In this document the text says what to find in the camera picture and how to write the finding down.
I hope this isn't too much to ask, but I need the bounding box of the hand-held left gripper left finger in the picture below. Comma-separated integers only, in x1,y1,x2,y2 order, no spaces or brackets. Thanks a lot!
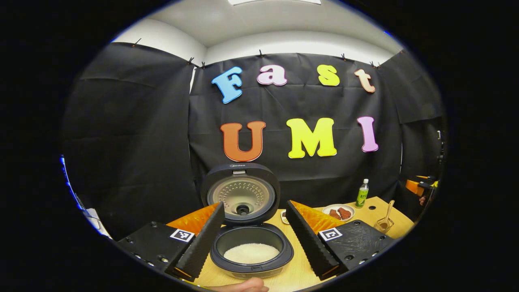
116,202,225,280

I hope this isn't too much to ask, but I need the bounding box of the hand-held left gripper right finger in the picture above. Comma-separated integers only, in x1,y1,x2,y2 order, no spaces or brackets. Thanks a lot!
285,200,396,282

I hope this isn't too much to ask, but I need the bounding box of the wooden spoon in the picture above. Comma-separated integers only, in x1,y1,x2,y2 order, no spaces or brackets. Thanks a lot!
379,200,395,230

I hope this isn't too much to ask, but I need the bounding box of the white rice heap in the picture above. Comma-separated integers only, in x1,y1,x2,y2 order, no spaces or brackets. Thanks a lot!
224,243,280,264

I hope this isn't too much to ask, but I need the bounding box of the clear chopstick holder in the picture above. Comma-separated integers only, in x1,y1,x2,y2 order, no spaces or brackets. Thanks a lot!
374,217,395,234

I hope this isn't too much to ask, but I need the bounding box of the dark grey rice cooker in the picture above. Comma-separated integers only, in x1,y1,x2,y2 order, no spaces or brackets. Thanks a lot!
201,162,294,279

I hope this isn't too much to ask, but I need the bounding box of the white round plate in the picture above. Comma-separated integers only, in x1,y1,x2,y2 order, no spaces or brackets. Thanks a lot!
322,204,356,222

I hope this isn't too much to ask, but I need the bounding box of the green drink bottle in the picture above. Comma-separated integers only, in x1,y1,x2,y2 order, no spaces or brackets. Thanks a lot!
356,179,370,208

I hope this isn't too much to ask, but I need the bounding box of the black backdrop cloth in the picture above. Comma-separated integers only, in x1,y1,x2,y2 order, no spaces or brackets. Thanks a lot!
61,41,446,240

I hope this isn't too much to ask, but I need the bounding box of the white side desk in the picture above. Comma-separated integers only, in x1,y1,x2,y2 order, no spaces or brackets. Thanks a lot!
83,208,112,239

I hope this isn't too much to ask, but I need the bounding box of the computer monitor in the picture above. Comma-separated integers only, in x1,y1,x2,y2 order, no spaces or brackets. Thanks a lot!
61,156,82,208

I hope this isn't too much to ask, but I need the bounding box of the row of black cloth clips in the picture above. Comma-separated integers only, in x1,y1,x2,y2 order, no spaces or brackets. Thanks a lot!
133,39,404,69

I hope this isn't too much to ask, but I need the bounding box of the long ceiling light panel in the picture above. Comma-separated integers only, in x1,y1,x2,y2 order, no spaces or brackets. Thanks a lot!
227,0,322,5

